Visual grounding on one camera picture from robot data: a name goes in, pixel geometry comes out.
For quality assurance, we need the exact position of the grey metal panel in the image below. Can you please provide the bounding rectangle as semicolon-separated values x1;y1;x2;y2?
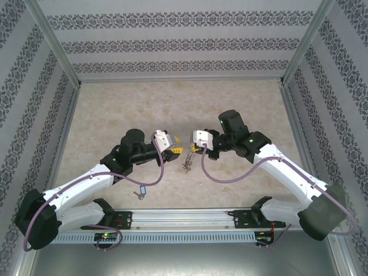
28;243;346;276

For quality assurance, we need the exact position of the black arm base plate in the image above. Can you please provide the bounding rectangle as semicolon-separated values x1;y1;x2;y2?
232;209;287;229
80;210;133;230

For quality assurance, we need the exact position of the grey slotted cable duct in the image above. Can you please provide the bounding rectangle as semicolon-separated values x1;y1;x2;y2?
39;231;258;244

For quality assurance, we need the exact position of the small circuit board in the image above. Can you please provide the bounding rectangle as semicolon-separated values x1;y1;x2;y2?
94;232;118;242
255;231;275;245

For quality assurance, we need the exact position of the aluminium frame post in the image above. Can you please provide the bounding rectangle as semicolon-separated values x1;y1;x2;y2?
7;225;41;276
24;0;83;87
327;229;355;276
280;0;337;86

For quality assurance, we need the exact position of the aluminium frame rail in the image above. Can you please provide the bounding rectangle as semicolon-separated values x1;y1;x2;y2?
280;83;328;208
39;85;83;210
77;75;285;84

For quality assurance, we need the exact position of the metal keyring with split rings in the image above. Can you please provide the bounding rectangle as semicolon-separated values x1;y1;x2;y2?
181;145;199;175

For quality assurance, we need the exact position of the wide aluminium mounting rail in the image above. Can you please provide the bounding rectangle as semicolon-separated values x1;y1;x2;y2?
27;208;342;231

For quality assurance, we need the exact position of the blue tag with key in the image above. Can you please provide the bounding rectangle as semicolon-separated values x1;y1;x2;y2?
132;183;148;201

